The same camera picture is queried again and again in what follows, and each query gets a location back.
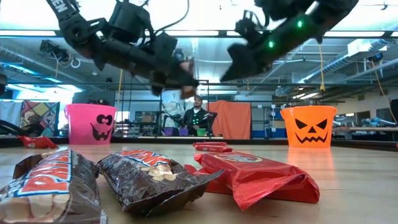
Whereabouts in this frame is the blue storage bin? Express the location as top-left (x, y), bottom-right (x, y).
top-left (251, 127), bottom-right (287, 139)

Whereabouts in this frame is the yellow cable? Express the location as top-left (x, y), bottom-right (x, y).
top-left (116, 70), bottom-right (124, 106)
top-left (317, 43), bottom-right (326, 93)

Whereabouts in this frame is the patterned quilt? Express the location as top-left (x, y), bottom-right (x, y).
top-left (20, 100), bottom-right (60, 138)

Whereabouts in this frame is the wooden lab table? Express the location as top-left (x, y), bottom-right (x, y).
top-left (331, 126), bottom-right (398, 133)

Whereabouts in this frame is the pink halloween bucket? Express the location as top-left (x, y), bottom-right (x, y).
top-left (63, 103), bottom-right (118, 146)

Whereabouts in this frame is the orange halloween bucket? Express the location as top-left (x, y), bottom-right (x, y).
top-left (279, 105), bottom-right (338, 149)

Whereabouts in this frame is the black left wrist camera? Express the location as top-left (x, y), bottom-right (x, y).
top-left (154, 32), bottom-right (178, 60)

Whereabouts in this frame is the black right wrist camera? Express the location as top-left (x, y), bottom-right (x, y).
top-left (234, 10), bottom-right (266, 43)

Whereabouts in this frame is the person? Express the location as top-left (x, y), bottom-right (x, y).
top-left (182, 95), bottom-right (210, 137)

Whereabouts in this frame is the orange cloth panel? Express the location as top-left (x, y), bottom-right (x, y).
top-left (207, 100), bottom-right (252, 140)

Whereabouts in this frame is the white ventilation duct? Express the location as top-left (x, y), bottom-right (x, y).
top-left (347, 39), bottom-right (388, 57)

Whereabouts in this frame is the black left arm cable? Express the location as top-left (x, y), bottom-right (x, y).
top-left (141, 0), bottom-right (190, 35)

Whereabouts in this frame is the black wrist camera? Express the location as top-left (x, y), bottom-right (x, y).
top-left (234, 10), bottom-right (266, 43)
top-left (154, 32), bottom-right (178, 60)

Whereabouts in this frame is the silver ventilation duct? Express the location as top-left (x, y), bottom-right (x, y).
top-left (298, 37), bottom-right (389, 85)

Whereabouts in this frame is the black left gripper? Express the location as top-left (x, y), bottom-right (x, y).
top-left (122, 45), bottom-right (200, 96)

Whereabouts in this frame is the black device with cables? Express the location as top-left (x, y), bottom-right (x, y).
top-left (39, 39), bottom-right (81, 70)

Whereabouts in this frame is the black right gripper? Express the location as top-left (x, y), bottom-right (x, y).
top-left (219, 26), bottom-right (308, 83)

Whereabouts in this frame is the white hanging cloth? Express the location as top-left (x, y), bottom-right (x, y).
top-left (0, 101), bottom-right (21, 127)

